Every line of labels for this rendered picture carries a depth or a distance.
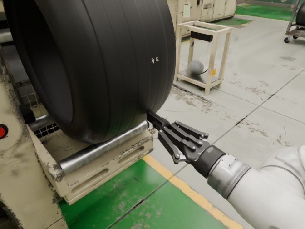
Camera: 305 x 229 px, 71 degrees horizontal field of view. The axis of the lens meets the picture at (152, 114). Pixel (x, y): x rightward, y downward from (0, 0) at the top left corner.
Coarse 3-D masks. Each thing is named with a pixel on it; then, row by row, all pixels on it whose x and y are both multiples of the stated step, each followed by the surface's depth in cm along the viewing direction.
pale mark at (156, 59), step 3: (156, 54) 51; (150, 57) 50; (153, 57) 50; (156, 57) 51; (150, 60) 50; (153, 60) 51; (156, 60) 51; (159, 60) 52; (153, 63) 51; (156, 63) 52; (159, 63) 52
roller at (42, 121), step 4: (40, 116) 83; (44, 116) 83; (48, 116) 83; (36, 120) 81; (40, 120) 81; (44, 120) 82; (48, 120) 83; (52, 120) 84; (32, 124) 80; (36, 124) 80; (40, 124) 81; (44, 124) 82; (48, 124) 84; (32, 128) 80; (36, 128) 81; (40, 128) 82
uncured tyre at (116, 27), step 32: (32, 0) 74; (64, 0) 40; (96, 0) 41; (128, 0) 45; (160, 0) 50; (32, 32) 80; (64, 32) 41; (96, 32) 41; (128, 32) 45; (160, 32) 50; (32, 64) 81; (64, 64) 45; (96, 64) 43; (128, 64) 46; (160, 64) 53; (64, 96) 88; (96, 96) 46; (128, 96) 50; (160, 96) 60; (64, 128) 67; (96, 128) 54; (128, 128) 64
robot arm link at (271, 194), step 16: (256, 176) 43; (272, 176) 43; (288, 176) 45; (240, 192) 43; (256, 192) 41; (272, 192) 40; (288, 192) 41; (240, 208) 42; (256, 208) 40; (272, 208) 39; (288, 208) 38; (304, 208) 38; (256, 224) 41; (272, 224) 39; (288, 224) 37; (304, 224) 37
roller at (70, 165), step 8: (136, 128) 78; (144, 128) 80; (120, 136) 74; (128, 136) 76; (96, 144) 69; (104, 144) 70; (112, 144) 72; (80, 152) 66; (88, 152) 67; (96, 152) 68; (104, 152) 71; (64, 160) 64; (72, 160) 64; (80, 160) 65; (88, 160) 67; (64, 168) 62; (72, 168) 64
